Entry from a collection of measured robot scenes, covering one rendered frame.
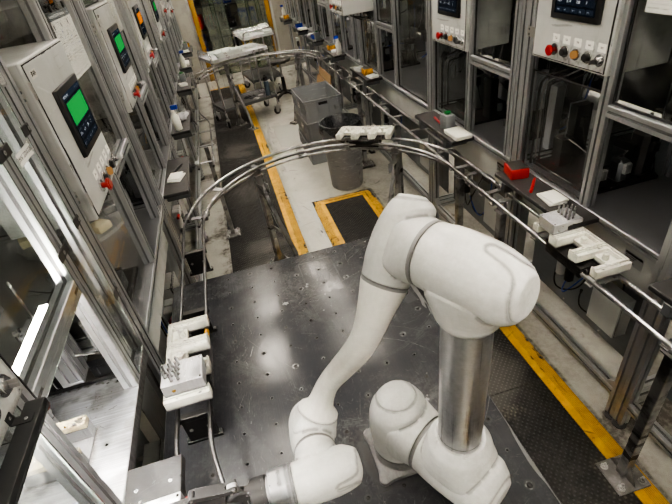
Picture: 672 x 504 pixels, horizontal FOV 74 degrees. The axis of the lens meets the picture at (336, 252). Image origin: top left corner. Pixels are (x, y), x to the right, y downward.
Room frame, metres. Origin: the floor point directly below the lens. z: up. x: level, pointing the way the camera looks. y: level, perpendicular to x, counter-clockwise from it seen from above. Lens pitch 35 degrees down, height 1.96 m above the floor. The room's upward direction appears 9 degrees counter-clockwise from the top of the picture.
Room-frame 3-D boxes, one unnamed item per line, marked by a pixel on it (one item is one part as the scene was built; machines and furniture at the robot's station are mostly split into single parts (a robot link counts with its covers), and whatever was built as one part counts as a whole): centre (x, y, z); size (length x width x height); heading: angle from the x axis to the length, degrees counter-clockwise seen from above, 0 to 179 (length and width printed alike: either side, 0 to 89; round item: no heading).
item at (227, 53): (6.43, 0.90, 0.48); 0.88 x 0.56 x 0.96; 118
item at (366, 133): (2.85, -0.32, 0.84); 0.37 x 0.14 x 0.10; 68
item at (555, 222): (1.46, -0.91, 0.92); 0.13 x 0.10 x 0.09; 100
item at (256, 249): (5.46, 0.95, 0.01); 5.85 x 0.59 x 0.01; 10
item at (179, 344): (1.08, 0.55, 0.84); 0.36 x 0.14 x 0.10; 10
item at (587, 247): (1.34, -0.93, 0.84); 0.37 x 0.14 x 0.10; 10
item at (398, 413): (0.74, -0.10, 0.85); 0.18 x 0.16 x 0.22; 38
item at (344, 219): (3.16, -0.21, 0.01); 1.00 x 0.55 x 0.01; 10
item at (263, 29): (7.75, 0.71, 0.48); 0.84 x 0.58 x 0.97; 18
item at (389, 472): (0.77, -0.09, 0.71); 0.22 x 0.18 x 0.06; 10
